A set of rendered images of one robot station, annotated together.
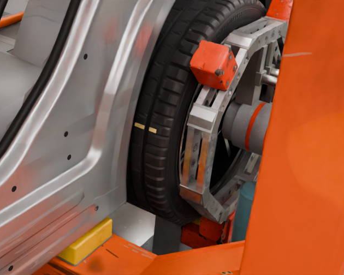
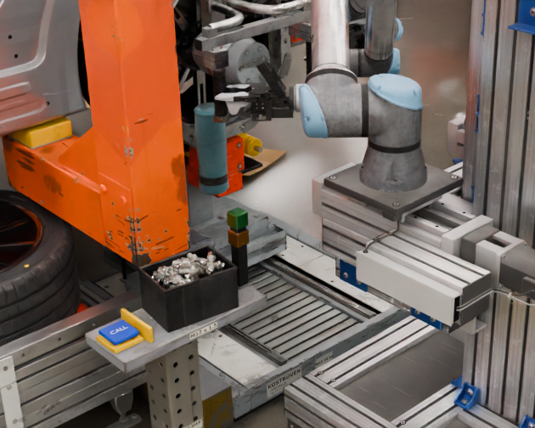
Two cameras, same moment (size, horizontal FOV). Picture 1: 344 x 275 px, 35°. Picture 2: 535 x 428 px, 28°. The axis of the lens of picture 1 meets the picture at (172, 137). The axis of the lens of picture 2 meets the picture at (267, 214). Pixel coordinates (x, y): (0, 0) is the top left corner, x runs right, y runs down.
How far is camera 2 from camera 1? 202 cm
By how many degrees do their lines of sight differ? 19
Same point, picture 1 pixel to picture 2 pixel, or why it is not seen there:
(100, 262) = (52, 149)
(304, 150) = (93, 21)
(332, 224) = (113, 69)
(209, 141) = not seen: hidden behind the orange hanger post
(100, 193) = (49, 91)
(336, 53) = not seen: outside the picture
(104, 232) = (62, 129)
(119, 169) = (68, 75)
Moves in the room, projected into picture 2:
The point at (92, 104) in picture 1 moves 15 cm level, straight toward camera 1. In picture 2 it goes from (33, 17) to (11, 35)
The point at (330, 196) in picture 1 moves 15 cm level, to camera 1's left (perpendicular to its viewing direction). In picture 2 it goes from (108, 49) to (50, 44)
